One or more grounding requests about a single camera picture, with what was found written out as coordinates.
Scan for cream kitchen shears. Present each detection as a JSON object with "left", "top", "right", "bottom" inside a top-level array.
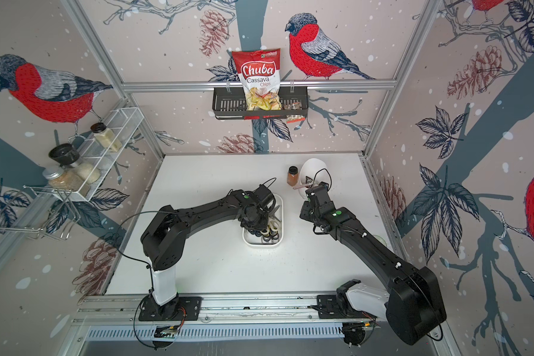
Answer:
[{"left": 265, "top": 206, "right": 282, "bottom": 244}]

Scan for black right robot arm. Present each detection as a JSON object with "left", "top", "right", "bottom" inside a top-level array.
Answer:
[{"left": 300, "top": 183, "right": 446, "bottom": 345}]

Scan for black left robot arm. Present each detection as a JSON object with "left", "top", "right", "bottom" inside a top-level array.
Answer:
[{"left": 140, "top": 184, "right": 276, "bottom": 307}]

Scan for white plastic storage box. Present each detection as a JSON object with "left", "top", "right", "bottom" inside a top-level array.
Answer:
[{"left": 242, "top": 194, "right": 284, "bottom": 249}]

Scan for white utensil cup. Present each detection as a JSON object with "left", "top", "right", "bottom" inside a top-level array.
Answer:
[{"left": 298, "top": 158, "right": 331, "bottom": 200}]

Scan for brown spice bottle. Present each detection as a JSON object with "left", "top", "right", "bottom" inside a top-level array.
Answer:
[{"left": 287, "top": 166, "right": 299, "bottom": 187}]

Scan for small snack packet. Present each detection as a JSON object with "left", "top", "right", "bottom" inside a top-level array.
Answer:
[{"left": 283, "top": 102, "right": 306, "bottom": 124}]

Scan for horizontal aluminium crossbar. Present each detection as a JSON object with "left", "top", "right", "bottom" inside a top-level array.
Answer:
[{"left": 121, "top": 79, "right": 398, "bottom": 93}]

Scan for red cassava chips bag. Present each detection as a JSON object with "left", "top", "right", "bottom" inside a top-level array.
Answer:
[{"left": 232, "top": 49, "right": 281, "bottom": 111}]

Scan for spice jar with black lid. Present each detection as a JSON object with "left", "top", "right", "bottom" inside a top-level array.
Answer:
[{"left": 90, "top": 123, "right": 123, "bottom": 153}]

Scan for black funnel lid jar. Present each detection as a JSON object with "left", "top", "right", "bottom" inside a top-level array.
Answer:
[{"left": 48, "top": 143, "right": 101, "bottom": 184}]

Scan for spice jar with silver lid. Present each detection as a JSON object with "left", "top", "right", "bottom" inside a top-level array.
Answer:
[{"left": 42, "top": 166, "right": 84, "bottom": 191}]

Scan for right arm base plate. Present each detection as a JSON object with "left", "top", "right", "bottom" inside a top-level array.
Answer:
[{"left": 310, "top": 295, "right": 377, "bottom": 320}]

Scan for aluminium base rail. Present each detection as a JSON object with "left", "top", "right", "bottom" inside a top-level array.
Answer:
[{"left": 74, "top": 286, "right": 388, "bottom": 324}]

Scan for black wire wall basket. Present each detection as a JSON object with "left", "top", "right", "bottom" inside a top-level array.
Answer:
[{"left": 212, "top": 86, "right": 309, "bottom": 120}]

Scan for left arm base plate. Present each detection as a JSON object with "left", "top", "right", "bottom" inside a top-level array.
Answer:
[{"left": 139, "top": 295, "right": 203, "bottom": 322}]

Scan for white wire spice shelf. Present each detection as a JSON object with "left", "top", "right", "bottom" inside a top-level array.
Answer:
[{"left": 29, "top": 107, "right": 144, "bottom": 202}]

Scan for aluminium corner frame post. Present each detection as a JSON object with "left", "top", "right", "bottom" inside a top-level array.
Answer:
[{"left": 61, "top": 0, "right": 165, "bottom": 162}]

